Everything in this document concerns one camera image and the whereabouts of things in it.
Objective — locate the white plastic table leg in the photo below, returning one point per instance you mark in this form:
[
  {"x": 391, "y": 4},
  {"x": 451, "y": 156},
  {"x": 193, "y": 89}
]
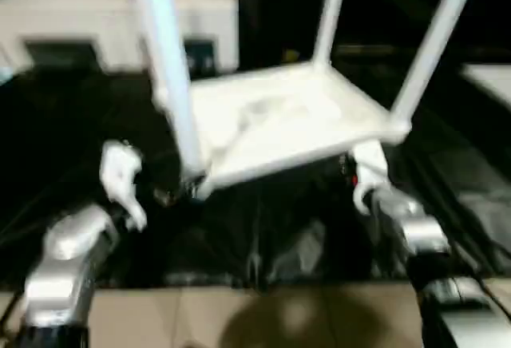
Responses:
[
  {"x": 431, "y": 52},
  {"x": 167, "y": 64},
  {"x": 329, "y": 24}
]

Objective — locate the black plastic mat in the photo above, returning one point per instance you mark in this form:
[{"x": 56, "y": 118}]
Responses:
[{"x": 279, "y": 224}]

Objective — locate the small beige block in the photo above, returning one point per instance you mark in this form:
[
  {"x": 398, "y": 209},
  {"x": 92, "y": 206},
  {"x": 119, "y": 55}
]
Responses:
[{"x": 292, "y": 54}]

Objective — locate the white flat board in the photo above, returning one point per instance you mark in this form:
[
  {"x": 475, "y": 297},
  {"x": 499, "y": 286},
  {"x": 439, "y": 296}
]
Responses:
[{"x": 491, "y": 84}]

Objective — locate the white cabinet with glass doors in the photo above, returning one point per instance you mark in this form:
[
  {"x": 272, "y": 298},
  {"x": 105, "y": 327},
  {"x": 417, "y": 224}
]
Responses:
[{"x": 100, "y": 13}]

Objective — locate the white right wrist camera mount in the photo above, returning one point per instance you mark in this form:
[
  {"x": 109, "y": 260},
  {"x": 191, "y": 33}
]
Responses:
[{"x": 371, "y": 164}]

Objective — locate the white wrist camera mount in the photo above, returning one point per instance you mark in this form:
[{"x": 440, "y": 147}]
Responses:
[
  {"x": 371, "y": 164},
  {"x": 117, "y": 168}
]

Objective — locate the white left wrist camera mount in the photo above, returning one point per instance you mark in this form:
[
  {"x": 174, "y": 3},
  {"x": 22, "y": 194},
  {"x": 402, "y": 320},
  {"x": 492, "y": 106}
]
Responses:
[{"x": 117, "y": 168}]

